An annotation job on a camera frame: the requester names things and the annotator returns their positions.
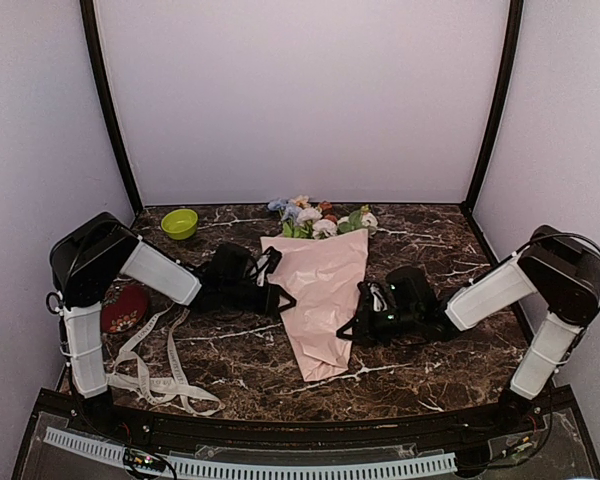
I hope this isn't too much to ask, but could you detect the grey slotted cable duct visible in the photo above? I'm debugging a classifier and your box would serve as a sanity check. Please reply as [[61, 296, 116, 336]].
[[43, 427, 457, 479]]

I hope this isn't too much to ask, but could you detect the black frame post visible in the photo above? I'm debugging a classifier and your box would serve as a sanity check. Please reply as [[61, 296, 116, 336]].
[[462, 0, 524, 216], [79, 0, 144, 217]]

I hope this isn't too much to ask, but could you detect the pink wrapping paper sheet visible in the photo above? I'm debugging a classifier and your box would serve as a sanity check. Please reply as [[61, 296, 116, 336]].
[[260, 229, 368, 382]]

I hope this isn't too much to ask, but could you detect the right black frame post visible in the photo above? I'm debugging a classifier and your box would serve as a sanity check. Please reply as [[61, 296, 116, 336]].
[[462, 0, 524, 216]]

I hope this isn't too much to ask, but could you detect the beige printed ribbon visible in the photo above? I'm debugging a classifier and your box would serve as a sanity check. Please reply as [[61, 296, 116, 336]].
[[105, 307, 225, 417]]

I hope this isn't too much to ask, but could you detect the white rose stem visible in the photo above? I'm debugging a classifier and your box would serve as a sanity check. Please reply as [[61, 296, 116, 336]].
[[282, 207, 338, 240], [337, 205, 378, 235]]

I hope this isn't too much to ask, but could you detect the peach and orange flower stem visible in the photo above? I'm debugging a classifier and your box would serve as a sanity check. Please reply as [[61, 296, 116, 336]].
[[283, 195, 334, 225]]

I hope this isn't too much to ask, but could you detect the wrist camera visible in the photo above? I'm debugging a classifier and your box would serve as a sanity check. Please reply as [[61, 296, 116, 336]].
[[205, 243, 282, 287], [356, 266, 437, 312]]

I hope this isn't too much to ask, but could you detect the red embroidered pouch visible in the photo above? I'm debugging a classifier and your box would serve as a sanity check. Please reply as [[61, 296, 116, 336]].
[[100, 284, 149, 334]]

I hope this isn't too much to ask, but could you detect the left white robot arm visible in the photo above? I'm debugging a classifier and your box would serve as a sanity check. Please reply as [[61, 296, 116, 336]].
[[49, 212, 296, 436]]

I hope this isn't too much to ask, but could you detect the green plastic bowl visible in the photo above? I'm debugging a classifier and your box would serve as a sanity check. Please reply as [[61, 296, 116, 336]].
[[161, 208, 198, 240]]

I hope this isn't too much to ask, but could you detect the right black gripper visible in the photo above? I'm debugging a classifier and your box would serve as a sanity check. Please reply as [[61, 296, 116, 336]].
[[337, 303, 421, 347]]

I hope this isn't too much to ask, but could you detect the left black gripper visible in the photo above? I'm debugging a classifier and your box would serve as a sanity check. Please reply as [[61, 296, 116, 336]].
[[222, 280, 295, 315]]

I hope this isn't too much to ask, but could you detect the left black frame post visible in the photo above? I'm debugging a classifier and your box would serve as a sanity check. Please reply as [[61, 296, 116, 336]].
[[79, 0, 144, 217]]

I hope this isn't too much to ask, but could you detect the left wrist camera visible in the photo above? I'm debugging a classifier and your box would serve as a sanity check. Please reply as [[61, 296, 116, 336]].
[[205, 243, 282, 287]]

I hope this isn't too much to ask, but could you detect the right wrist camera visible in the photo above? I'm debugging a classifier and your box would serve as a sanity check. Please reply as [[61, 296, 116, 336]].
[[356, 266, 437, 312]]

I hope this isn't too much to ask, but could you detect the blue flower stem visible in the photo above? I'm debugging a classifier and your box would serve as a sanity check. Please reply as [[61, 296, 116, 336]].
[[266, 198, 290, 222]]

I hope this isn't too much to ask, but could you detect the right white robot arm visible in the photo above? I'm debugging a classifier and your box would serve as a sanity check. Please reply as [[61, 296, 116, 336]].
[[336, 225, 600, 434]]

